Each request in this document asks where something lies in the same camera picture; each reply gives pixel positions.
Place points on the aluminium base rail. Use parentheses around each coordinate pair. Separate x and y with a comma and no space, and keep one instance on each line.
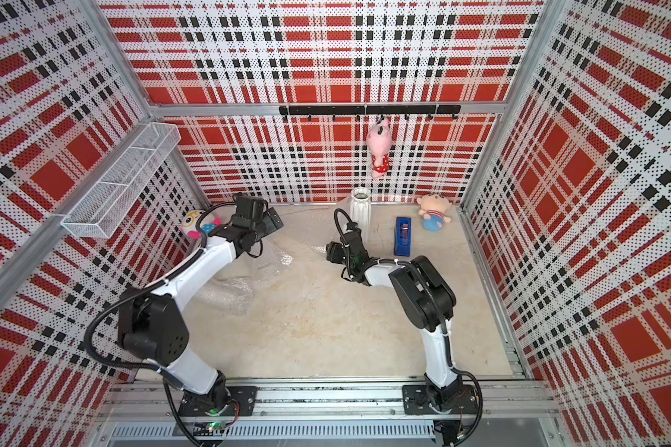
(382,411)

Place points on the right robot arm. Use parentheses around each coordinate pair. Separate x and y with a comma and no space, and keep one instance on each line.
(427,301)

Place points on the tall white ribbed vase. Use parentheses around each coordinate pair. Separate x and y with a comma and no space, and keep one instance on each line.
(361,210)

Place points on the white wire mesh shelf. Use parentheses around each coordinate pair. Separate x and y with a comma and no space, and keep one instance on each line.
(104,204)

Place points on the blue tape dispenser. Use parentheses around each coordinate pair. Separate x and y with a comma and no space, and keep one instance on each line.
(402,237)

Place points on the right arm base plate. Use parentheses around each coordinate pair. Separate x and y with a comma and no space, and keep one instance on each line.
(458,399)

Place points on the white pink owl plush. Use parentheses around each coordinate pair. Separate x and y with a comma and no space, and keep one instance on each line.
(193,223)

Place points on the bubble wrap pile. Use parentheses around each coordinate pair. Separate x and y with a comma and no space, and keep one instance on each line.
(306,226)

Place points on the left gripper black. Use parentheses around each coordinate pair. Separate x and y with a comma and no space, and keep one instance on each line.
(270,225)

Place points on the pink hanging plush toy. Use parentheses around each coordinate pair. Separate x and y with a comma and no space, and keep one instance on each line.
(379,141)

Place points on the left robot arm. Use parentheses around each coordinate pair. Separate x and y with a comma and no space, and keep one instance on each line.
(150,324)

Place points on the black hook rail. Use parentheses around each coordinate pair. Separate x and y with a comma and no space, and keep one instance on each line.
(311,111)

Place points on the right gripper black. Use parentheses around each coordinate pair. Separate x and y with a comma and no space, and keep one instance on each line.
(333,252)

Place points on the plush doll blue pants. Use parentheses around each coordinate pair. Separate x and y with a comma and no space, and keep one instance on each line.
(433,210)

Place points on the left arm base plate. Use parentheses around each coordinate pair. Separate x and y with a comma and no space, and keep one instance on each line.
(225,401)

